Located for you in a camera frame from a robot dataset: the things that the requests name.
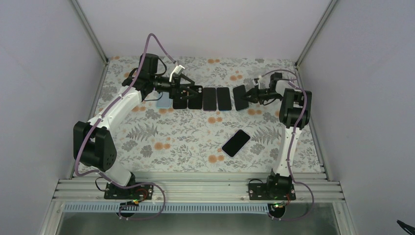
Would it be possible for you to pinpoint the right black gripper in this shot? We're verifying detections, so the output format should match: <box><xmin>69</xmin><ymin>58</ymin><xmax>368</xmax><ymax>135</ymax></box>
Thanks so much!
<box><xmin>241</xmin><ymin>85</ymin><xmax>283</xmax><ymax>105</ymax></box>

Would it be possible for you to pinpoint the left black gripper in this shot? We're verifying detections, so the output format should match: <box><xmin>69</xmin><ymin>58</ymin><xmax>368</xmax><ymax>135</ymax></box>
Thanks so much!
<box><xmin>150</xmin><ymin>73</ymin><xmax>197</xmax><ymax>103</ymax></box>

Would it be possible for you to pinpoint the black phone case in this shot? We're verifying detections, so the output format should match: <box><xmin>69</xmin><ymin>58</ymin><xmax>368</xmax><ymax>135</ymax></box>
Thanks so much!
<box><xmin>187</xmin><ymin>85</ymin><xmax>203</xmax><ymax>110</ymax></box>
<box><xmin>172</xmin><ymin>98</ymin><xmax>187</xmax><ymax>110</ymax></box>

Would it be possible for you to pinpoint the purple smartphone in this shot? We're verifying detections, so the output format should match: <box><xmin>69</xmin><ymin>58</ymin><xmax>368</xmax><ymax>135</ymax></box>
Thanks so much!
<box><xmin>203</xmin><ymin>87</ymin><xmax>217</xmax><ymax>111</ymax></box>

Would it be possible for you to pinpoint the black smartphone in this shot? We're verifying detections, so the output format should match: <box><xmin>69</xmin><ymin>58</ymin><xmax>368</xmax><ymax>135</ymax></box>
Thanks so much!
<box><xmin>216</xmin><ymin>87</ymin><xmax>232</xmax><ymax>111</ymax></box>

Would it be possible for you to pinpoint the light-blue phone case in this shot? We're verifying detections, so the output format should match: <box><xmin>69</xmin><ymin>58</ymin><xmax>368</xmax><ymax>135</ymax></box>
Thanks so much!
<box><xmin>156</xmin><ymin>95</ymin><xmax>172</xmax><ymax>109</ymax></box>

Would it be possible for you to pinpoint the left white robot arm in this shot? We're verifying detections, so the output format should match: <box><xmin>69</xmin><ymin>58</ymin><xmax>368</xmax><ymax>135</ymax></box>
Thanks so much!
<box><xmin>73</xmin><ymin>54</ymin><xmax>198</xmax><ymax>198</ymax></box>

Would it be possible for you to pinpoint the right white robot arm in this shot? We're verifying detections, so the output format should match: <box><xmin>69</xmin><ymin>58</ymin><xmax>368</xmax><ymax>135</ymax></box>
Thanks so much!
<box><xmin>242</xmin><ymin>69</ymin><xmax>312</xmax><ymax>199</ymax></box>

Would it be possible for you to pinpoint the smartphone in clear case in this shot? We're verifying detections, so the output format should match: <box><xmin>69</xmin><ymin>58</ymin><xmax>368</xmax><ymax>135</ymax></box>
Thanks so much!
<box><xmin>221</xmin><ymin>129</ymin><xmax>251</xmax><ymax>158</ymax></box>

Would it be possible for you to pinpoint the floral patterned table mat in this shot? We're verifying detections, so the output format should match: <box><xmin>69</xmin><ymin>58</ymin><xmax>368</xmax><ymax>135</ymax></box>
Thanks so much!
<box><xmin>85</xmin><ymin>55</ymin><xmax>322</xmax><ymax>174</ymax></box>

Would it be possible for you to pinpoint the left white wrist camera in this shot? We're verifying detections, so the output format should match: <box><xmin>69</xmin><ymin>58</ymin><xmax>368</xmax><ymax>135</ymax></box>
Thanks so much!
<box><xmin>169</xmin><ymin>65</ymin><xmax>185</xmax><ymax>83</ymax></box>

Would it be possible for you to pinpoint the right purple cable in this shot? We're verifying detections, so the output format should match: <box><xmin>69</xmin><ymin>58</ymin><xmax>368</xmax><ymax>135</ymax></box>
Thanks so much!
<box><xmin>259</xmin><ymin>69</ymin><xmax>315</xmax><ymax>222</ymax></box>

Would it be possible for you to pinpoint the purple cable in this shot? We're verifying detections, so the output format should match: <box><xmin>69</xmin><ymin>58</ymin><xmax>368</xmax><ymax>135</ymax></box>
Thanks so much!
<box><xmin>259</xmin><ymin>69</ymin><xmax>315</xmax><ymax>222</ymax></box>
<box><xmin>73</xmin><ymin>33</ymin><xmax>177</xmax><ymax>221</ymax></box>

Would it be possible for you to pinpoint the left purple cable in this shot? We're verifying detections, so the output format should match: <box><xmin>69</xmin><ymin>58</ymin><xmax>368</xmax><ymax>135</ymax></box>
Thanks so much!
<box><xmin>73</xmin><ymin>33</ymin><xmax>177</xmax><ymax>221</ymax></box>

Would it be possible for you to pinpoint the right aluminium frame post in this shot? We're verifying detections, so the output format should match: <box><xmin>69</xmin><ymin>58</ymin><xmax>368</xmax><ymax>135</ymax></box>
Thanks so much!
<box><xmin>295</xmin><ymin>0</ymin><xmax>338</xmax><ymax>66</ymax></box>

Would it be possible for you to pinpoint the aluminium frame post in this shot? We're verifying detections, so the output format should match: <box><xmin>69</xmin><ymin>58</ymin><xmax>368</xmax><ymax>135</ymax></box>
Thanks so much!
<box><xmin>295</xmin><ymin>0</ymin><xmax>338</xmax><ymax>66</ymax></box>
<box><xmin>70</xmin><ymin>0</ymin><xmax>109</xmax><ymax>65</ymax></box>

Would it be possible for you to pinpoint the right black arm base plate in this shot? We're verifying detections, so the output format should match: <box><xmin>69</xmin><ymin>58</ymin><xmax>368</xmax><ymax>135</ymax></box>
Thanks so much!
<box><xmin>248</xmin><ymin>174</ymin><xmax>296</xmax><ymax>201</ymax></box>

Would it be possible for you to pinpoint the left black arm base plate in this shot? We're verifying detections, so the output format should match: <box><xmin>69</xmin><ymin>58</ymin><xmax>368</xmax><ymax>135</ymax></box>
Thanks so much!
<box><xmin>104</xmin><ymin>184</ymin><xmax>154</xmax><ymax>200</ymax></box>

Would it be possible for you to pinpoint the left aluminium frame post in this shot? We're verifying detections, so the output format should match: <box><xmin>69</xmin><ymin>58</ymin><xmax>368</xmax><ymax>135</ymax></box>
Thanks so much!
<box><xmin>70</xmin><ymin>0</ymin><xmax>109</xmax><ymax>65</ymax></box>

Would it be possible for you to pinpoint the slotted grey cable duct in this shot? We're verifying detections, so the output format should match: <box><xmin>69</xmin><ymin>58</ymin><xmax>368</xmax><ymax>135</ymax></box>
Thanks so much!
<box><xmin>63</xmin><ymin>202</ymin><xmax>269</xmax><ymax>214</ymax></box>

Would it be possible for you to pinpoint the aluminium mounting rail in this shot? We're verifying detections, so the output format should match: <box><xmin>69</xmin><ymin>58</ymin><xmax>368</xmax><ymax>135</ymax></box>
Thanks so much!
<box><xmin>52</xmin><ymin>172</ymin><xmax>345</xmax><ymax>203</ymax></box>

